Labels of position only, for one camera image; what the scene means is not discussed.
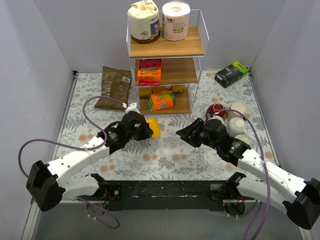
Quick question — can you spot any brown coffee bag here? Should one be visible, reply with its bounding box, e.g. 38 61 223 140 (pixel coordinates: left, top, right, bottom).
94 66 132 110

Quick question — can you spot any orange red sponge pack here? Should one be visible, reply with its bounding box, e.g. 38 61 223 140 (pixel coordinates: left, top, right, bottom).
136 58 162 86

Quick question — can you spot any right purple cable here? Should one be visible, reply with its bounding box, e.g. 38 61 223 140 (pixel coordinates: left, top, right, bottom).
212 108 272 240

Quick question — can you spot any yellow mug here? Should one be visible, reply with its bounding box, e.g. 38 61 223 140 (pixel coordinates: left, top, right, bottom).
146 118 161 138

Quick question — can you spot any clear acrylic tray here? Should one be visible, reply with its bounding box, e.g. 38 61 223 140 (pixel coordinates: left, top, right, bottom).
204 115 249 169

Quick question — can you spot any black green box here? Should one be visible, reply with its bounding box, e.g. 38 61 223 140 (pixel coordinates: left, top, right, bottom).
214 61 249 89

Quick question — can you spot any white speckled mug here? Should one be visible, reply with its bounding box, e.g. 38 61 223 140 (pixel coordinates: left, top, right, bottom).
226 117 247 137

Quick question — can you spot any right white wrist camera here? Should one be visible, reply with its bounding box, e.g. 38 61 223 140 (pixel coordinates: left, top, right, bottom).
209 109 227 119

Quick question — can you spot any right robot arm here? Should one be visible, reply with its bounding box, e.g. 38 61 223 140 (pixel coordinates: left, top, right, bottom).
176 118 320 230

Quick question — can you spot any pale green mug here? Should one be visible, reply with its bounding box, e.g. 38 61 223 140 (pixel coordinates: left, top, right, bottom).
235 134 251 146

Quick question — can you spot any orange yellow green sponge pack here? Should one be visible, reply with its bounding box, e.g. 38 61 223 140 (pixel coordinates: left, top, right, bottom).
146 90 176 112

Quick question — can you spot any cream mug upside down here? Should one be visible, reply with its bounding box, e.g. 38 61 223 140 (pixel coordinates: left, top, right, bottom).
227 101 247 120

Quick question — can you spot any beige wrapped toilet paper roll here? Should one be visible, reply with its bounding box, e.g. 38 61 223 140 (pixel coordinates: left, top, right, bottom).
127 0 161 44

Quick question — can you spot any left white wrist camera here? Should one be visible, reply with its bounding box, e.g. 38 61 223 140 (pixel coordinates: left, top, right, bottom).
121 102 140 114

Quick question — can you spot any white wrapped toilet paper roll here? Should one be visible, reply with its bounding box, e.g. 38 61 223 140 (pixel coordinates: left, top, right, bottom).
162 0 191 41

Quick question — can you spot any dark red mug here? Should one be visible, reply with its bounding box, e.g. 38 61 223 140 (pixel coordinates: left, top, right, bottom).
204 103 227 120

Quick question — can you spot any wire and wood shelf rack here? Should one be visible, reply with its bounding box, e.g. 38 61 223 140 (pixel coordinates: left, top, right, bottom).
125 9 210 117

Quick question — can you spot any floral table mat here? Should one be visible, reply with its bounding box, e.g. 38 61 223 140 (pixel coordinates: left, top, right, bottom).
60 69 278 181

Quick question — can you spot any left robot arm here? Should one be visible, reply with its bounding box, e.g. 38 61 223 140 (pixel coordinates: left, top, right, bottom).
26 111 154 212

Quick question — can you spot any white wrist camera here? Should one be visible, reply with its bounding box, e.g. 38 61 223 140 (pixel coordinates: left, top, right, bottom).
209 109 227 119
121 102 140 114

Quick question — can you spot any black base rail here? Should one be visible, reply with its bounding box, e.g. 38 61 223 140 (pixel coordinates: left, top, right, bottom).
62 178 278 212

